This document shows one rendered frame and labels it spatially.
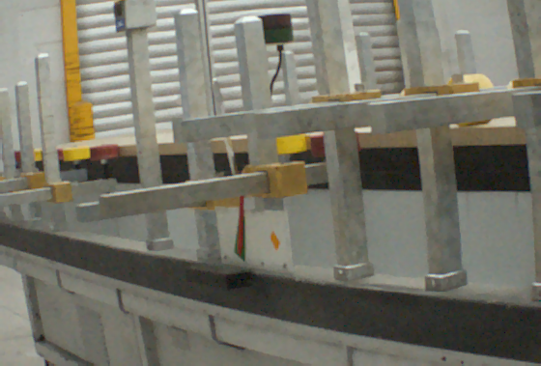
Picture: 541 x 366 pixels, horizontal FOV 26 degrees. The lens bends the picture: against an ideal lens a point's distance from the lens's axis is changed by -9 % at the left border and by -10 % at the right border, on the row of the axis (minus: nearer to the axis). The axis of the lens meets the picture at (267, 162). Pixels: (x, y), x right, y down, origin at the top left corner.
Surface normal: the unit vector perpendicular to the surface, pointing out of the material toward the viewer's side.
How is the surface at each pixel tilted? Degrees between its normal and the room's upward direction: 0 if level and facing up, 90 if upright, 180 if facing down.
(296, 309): 90
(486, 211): 90
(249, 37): 90
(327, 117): 90
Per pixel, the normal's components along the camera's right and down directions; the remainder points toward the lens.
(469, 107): 0.45, 0.00
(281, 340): -0.88, 0.13
